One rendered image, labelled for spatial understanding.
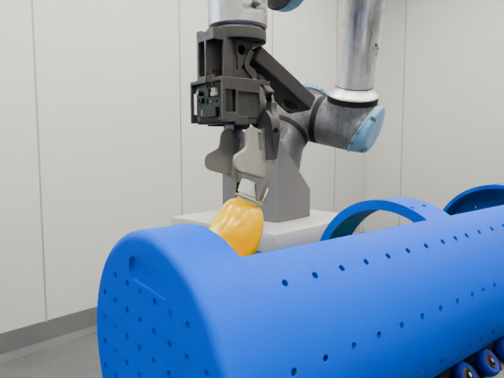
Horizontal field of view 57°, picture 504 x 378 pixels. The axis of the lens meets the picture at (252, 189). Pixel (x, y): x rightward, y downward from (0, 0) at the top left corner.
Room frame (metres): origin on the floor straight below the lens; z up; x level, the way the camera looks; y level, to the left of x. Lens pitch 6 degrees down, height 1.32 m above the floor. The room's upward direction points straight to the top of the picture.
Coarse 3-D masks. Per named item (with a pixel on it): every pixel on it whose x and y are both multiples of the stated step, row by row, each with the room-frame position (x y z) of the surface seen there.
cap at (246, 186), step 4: (244, 180) 0.61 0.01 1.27; (248, 180) 0.61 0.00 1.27; (240, 184) 0.62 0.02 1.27; (244, 184) 0.61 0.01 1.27; (248, 184) 0.61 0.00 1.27; (252, 184) 0.60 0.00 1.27; (240, 188) 0.61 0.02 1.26; (244, 188) 0.61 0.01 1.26; (248, 188) 0.60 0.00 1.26; (252, 188) 0.60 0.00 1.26; (244, 192) 0.60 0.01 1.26; (248, 192) 0.60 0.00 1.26; (252, 192) 0.60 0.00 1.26; (264, 196) 0.61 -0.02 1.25
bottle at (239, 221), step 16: (240, 192) 0.61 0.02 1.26; (224, 208) 0.60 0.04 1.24; (240, 208) 0.59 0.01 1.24; (256, 208) 0.60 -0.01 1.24; (224, 224) 0.58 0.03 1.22; (240, 224) 0.58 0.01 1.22; (256, 224) 0.59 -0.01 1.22; (240, 240) 0.58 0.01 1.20; (256, 240) 0.59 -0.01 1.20; (240, 256) 0.58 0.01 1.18
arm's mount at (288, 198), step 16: (288, 160) 1.03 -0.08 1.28; (224, 176) 1.11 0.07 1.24; (272, 176) 1.01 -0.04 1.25; (288, 176) 1.03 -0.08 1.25; (224, 192) 1.11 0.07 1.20; (272, 192) 1.01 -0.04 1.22; (288, 192) 1.03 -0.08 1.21; (304, 192) 1.07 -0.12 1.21; (272, 208) 1.01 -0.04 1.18; (288, 208) 1.03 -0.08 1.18; (304, 208) 1.08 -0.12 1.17
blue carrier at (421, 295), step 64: (128, 256) 0.49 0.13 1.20; (192, 256) 0.42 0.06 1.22; (256, 256) 0.46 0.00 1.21; (320, 256) 0.50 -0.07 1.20; (384, 256) 0.55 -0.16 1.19; (448, 256) 0.62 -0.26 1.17; (128, 320) 0.49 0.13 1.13; (192, 320) 0.39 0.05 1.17; (256, 320) 0.40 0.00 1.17; (320, 320) 0.44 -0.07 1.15; (384, 320) 0.49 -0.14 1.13; (448, 320) 0.57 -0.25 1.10
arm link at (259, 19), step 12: (216, 0) 0.58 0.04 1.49; (228, 0) 0.57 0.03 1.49; (240, 0) 0.57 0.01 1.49; (252, 0) 0.58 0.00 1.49; (264, 0) 0.59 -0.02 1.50; (216, 12) 0.58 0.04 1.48; (228, 12) 0.57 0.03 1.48; (240, 12) 0.57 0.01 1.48; (252, 12) 0.58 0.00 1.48; (264, 12) 0.59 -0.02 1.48; (216, 24) 0.59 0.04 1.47; (228, 24) 0.58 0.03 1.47; (240, 24) 0.58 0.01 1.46; (252, 24) 0.58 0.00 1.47; (264, 24) 0.59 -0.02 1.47
